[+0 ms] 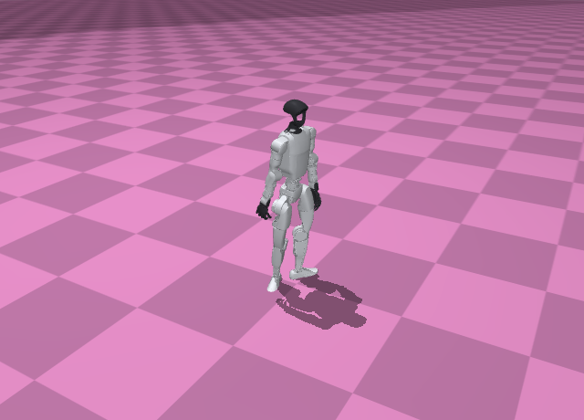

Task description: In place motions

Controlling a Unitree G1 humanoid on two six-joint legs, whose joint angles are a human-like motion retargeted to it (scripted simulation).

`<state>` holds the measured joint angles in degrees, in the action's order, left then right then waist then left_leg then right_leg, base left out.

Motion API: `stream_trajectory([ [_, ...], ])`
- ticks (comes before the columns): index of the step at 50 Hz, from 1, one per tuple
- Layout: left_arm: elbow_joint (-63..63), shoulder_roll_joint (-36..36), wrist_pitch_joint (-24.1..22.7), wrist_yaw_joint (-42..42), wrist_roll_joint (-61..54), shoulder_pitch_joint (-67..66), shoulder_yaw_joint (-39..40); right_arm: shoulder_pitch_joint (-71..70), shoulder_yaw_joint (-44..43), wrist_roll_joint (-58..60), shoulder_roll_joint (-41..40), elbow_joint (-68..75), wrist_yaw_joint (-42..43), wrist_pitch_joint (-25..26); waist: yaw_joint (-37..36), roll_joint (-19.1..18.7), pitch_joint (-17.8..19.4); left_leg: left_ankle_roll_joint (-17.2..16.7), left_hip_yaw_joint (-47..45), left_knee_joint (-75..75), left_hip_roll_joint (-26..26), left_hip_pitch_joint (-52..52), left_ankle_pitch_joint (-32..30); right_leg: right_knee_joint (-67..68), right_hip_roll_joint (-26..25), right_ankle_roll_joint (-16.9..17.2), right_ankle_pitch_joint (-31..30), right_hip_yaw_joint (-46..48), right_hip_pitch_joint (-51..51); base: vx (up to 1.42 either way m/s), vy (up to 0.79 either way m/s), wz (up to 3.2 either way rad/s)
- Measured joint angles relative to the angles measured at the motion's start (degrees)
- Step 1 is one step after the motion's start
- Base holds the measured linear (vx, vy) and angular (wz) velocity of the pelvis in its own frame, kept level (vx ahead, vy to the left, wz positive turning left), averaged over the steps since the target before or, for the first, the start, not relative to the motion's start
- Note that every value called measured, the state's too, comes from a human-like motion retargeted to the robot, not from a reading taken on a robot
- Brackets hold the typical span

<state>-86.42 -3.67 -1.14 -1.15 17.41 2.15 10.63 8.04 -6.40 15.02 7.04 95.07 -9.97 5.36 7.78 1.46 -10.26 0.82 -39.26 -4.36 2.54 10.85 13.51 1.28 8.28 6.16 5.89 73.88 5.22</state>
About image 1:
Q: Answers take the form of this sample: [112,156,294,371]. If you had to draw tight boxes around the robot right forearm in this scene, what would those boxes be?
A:
[260,172,276,205]

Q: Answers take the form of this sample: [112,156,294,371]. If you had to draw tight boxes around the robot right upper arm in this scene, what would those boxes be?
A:
[268,136,288,182]

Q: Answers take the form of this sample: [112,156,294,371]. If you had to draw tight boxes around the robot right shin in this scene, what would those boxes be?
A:
[272,245,285,278]

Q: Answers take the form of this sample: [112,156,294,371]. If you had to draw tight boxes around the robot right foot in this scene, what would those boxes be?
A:
[267,272,282,292]

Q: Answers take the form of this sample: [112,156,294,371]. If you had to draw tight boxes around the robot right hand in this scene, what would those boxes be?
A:
[256,197,272,220]

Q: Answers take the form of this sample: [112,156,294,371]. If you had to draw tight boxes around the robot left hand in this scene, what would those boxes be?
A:
[310,183,321,211]

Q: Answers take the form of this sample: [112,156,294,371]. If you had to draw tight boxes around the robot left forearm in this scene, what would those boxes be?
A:
[307,162,318,189]

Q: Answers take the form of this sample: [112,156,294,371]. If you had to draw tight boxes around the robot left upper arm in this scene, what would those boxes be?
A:
[304,126,318,165]

